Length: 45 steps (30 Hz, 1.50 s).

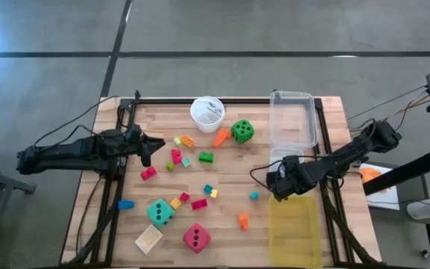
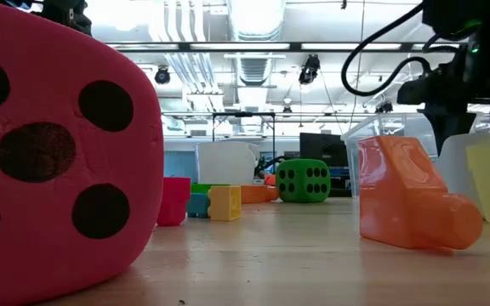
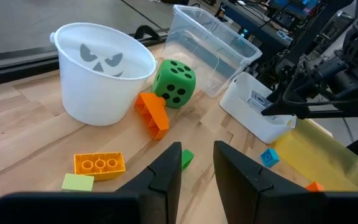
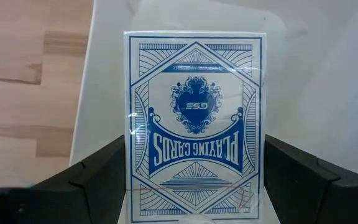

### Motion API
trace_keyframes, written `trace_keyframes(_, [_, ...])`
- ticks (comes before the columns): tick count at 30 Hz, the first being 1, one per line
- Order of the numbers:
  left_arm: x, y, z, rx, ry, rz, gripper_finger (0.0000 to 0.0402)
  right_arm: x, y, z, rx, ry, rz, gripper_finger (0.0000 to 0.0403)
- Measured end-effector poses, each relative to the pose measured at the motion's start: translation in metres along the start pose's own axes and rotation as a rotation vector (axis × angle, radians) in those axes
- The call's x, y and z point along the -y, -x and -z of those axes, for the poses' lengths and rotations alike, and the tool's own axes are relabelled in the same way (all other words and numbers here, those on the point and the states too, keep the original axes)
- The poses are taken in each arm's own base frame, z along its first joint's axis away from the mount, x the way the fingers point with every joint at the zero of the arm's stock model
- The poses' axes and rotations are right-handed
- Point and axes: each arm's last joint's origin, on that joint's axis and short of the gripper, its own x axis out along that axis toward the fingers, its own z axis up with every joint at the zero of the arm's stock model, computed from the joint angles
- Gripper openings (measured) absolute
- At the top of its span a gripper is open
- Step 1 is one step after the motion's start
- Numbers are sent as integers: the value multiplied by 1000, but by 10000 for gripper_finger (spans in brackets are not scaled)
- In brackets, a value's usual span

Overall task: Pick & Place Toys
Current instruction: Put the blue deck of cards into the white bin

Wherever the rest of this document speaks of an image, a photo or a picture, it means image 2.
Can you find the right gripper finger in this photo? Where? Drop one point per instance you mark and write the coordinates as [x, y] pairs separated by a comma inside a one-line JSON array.
[[447, 123]]

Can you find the orange translucent block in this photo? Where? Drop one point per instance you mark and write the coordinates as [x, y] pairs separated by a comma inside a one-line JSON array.
[[398, 200]]

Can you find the green foam die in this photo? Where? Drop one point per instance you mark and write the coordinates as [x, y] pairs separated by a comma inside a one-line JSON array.
[[300, 195]]

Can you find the yellow small cube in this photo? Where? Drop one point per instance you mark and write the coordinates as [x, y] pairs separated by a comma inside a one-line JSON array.
[[224, 204]]

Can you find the teal small cube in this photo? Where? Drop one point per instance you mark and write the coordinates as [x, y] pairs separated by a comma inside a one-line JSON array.
[[197, 206]]

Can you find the pink rectangular brick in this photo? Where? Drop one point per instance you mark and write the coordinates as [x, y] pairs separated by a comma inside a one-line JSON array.
[[172, 200]]

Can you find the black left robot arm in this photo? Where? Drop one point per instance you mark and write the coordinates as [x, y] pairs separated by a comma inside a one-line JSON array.
[[68, 15]]

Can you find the black background robot arm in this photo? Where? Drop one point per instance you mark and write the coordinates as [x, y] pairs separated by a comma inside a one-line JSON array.
[[266, 163]]

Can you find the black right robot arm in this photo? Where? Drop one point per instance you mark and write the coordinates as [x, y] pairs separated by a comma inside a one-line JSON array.
[[453, 17]]

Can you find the clear plastic bin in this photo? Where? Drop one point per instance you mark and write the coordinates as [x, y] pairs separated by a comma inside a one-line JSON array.
[[391, 125]]

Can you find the black ceiling spotlight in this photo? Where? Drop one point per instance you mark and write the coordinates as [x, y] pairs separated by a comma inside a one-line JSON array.
[[162, 76], [384, 107]]

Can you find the black background monitor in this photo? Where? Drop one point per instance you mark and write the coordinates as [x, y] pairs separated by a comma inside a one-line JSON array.
[[321, 149]]

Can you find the black overhead light bar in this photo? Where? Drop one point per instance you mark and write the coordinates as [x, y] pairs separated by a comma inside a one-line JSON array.
[[296, 47]]

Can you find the orange background object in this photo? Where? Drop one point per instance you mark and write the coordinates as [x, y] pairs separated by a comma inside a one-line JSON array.
[[270, 180]]

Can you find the orange carrot toy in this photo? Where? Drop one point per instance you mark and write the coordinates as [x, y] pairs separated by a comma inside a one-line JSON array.
[[258, 194]]

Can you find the white round plastic cup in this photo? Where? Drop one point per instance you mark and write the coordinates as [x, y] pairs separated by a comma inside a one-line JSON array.
[[226, 163]]

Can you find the green toy brick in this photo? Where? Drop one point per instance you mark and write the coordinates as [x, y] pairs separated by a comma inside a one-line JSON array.
[[200, 188]]

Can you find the blue partition panel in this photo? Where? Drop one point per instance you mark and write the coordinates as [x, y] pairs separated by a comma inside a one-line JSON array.
[[179, 166]]

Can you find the black hanging camera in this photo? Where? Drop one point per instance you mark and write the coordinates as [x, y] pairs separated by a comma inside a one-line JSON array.
[[309, 70]]

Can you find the silver ceiling duct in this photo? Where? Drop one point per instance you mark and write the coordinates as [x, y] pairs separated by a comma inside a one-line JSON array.
[[255, 25]]

